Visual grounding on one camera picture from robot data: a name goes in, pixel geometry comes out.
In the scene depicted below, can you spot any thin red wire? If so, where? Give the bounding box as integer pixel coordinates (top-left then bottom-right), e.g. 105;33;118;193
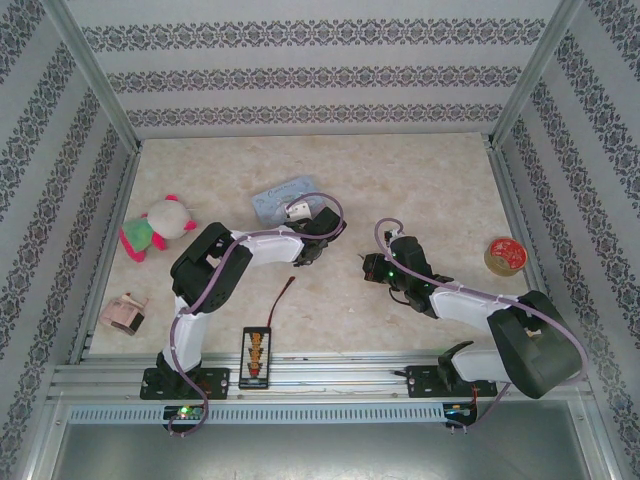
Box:
266;275;298;329

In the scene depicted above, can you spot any aluminium frame corner post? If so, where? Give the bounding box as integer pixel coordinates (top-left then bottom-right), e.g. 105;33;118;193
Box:
41;0;145;152
491;0;585;147

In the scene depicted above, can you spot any red gold tape roll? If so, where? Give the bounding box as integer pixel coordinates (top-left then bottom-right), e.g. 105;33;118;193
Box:
483;237;529;277

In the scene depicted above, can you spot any slotted grey cable duct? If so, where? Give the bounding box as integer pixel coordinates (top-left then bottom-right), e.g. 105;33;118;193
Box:
66;403;447;426

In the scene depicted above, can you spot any aluminium frame side rail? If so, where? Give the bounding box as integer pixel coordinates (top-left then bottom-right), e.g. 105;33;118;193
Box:
66;143;145;362
485;141;552;304

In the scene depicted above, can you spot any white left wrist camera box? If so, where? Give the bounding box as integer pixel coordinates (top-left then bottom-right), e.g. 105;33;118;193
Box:
283;196;315;222

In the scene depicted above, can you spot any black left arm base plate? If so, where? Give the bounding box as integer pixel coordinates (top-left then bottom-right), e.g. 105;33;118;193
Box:
141;365;232;402

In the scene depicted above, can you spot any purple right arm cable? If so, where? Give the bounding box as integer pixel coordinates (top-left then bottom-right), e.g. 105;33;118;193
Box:
374;217;590;434

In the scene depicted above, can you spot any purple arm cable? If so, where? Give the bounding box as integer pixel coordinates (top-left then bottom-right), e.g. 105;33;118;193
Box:
167;192;349;440
374;217;590;434

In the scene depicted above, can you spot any black charger board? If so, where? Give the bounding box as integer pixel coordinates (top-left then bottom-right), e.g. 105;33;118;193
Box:
238;325;273;391

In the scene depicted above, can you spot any aluminium frame front rail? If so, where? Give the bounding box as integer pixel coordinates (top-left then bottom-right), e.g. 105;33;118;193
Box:
46;351;595;402

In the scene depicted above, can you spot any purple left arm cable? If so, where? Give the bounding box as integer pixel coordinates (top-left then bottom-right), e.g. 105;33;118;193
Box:
167;192;349;440

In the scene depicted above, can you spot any pink green plush toy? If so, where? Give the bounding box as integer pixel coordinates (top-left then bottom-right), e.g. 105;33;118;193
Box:
118;194;199;264

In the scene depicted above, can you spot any small green-lit circuit board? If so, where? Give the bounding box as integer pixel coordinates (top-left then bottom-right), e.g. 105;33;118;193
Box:
164;405;207;422

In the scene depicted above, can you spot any small pink house box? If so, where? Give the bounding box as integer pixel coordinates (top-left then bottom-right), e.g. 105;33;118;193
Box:
98;291;150;336

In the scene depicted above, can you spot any light blue pouch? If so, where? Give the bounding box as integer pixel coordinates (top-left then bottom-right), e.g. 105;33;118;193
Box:
251;174;332;224

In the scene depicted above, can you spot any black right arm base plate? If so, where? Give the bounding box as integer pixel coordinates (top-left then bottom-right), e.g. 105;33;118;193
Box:
405;364;502;400

